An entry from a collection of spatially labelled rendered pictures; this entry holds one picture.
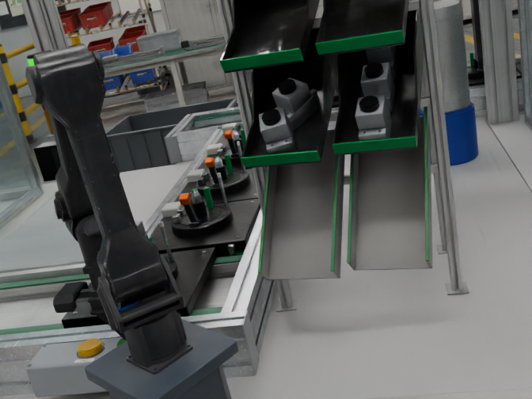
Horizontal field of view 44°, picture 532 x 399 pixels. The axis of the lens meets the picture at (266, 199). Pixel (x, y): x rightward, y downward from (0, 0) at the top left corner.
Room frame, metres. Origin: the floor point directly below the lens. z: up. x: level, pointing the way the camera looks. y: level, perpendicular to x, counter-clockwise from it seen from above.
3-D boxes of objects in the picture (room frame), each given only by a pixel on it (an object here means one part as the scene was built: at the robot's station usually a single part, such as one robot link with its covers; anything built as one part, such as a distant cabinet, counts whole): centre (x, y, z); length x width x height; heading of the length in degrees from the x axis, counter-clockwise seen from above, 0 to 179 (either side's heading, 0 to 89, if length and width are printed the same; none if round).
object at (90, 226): (0.96, 0.27, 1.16); 0.09 x 0.06 x 0.07; 23
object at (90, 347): (0.97, 0.33, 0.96); 0.04 x 0.04 x 0.02
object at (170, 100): (6.56, 0.65, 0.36); 0.60 x 0.40 x 0.15; 89
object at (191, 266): (1.17, 0.26, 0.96); 0.24 x 0.24 x 0.02; 78
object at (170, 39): (6.70, 0.70, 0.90); 0.40 x 0.31 x 0.17; 87
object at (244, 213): (1.41, 0.15, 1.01); 0.24 x 0.24 x 0.13; 78
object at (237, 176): (1.65, 0.10, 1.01); 0.24 x 0.24 x 0.13; 78
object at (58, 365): (0.97, 0.33, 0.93); 0.21 x 0.07 x 0.06; 78
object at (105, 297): (0.75, 0.18, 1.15); 0.09 x 0.07 x 0.06; 113
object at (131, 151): (3.30, 0.38, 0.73); 0.62 x 0.42 x 0.23; 78
